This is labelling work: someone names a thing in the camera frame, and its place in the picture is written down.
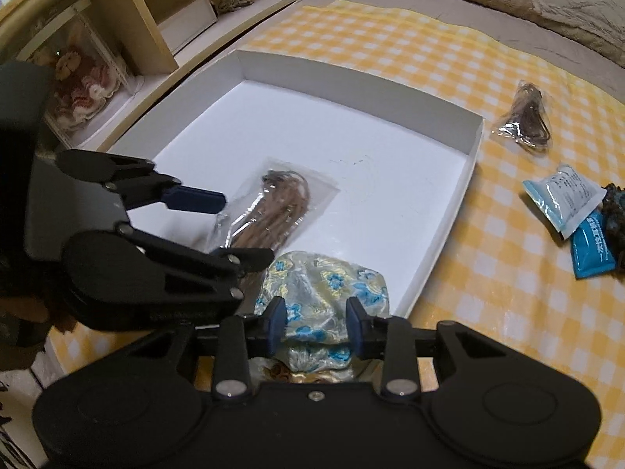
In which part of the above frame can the blue plastic packet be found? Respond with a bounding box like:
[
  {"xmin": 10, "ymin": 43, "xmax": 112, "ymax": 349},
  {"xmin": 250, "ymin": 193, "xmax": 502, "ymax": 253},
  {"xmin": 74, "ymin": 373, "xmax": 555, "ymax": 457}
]
[{"xmin": 570, "ymin": 212, "xmax": 617, "ymax": 280}]

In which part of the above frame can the white flat box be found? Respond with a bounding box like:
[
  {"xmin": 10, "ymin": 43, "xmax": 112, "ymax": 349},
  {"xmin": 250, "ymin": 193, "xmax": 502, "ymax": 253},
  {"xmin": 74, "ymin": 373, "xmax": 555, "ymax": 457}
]
[{"xmin": 156, "ymin": 0, "xmax": 218, "ymax": 54}]

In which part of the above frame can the yellow checkered blanket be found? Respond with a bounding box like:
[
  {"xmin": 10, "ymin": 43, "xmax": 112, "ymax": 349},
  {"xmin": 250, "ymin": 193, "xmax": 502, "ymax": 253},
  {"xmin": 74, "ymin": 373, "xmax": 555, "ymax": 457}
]
[{"xmin": 39, "ymin": 0, "xmax": 625, "ymax": 469}]

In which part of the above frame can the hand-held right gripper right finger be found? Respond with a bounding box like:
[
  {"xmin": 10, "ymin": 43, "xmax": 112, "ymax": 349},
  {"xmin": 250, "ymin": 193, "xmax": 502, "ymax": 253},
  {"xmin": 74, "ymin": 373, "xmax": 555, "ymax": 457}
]
[{"xmin": 344, "ymin": 298, "xmax": 494, "ymax": 399}]

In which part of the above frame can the clear display box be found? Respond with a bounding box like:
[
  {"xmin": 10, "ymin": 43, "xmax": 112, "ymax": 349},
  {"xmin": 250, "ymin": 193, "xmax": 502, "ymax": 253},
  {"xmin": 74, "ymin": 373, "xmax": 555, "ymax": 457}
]
[{"xmin": 20, "ymin": 0, "xmax": 135, "ymax": 145}]

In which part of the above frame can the cream wooden headboard shelf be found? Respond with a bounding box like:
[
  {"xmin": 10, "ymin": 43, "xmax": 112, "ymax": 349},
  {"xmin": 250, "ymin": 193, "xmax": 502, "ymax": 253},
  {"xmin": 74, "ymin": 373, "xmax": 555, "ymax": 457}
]
[{"xmin": 0, "ymin": 0, "xmax": 355, "ymax": 157}]

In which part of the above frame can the clear bag of brown cords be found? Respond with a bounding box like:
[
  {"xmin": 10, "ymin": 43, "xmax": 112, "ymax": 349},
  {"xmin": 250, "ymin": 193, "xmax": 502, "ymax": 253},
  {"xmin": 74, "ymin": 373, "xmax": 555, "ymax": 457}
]
[
  {"xmin": 491, "ymin": 79, "xmax": 552, "ymax": 157},
  {"xmin": 207, "ymin": 156, "xmax": 340, "ymax": 255}
]

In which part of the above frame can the floral silk pouch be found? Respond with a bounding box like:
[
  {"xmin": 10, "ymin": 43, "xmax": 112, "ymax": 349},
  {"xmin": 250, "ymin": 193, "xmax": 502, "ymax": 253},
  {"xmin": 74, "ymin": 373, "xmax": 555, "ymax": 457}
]
[{"xmin": 254, "ymin": 250, "xmax": 391, "ymax": 382}]

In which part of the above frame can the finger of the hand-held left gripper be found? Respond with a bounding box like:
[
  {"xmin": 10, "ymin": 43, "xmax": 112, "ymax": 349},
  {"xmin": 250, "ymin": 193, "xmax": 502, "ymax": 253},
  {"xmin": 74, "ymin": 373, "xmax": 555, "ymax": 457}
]
[
  {"xmin": 55, "ymin": 149, "xmax": 228, "ymax": 215},
  {"xmin": 114, "ymin": 222, "xmax": 275, "ymax": 301}
]

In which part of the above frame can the dark patterned pouch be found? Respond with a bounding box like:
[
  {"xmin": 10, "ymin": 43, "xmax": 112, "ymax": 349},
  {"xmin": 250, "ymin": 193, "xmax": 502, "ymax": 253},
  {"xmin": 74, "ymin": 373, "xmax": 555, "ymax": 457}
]
[{"xmin": 598, "ymin": 182, "xmax": 625, "ymax": 274}]

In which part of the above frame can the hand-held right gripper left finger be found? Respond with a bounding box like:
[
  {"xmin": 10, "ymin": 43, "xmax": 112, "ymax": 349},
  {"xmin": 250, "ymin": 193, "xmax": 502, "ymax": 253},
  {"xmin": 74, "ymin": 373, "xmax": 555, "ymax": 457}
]
[{"xmin": 117, "ymin": 297, "xmax": 289, "ymax": 399}]

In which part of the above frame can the white cardboard box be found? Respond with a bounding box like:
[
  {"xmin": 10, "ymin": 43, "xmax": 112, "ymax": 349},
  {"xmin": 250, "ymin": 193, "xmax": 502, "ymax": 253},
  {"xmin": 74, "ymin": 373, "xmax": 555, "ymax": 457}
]
[{"xmin": 107, "ymin": 49, "xmax": 485, "ymax": 318}]

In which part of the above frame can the white and blue packet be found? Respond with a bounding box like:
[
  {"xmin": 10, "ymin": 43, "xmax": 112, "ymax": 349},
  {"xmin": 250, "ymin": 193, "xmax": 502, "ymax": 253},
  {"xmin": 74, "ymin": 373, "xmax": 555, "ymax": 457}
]
[{"xmin": 521, "ymin": 163, "xmax": 604, "ymax": 241}]

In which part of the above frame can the plush doll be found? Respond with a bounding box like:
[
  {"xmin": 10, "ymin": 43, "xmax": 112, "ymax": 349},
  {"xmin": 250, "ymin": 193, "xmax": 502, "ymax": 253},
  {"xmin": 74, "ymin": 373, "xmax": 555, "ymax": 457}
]
[{"xmin": 49, "ymin": 49, "xmax": 123, "ymax": 119}]

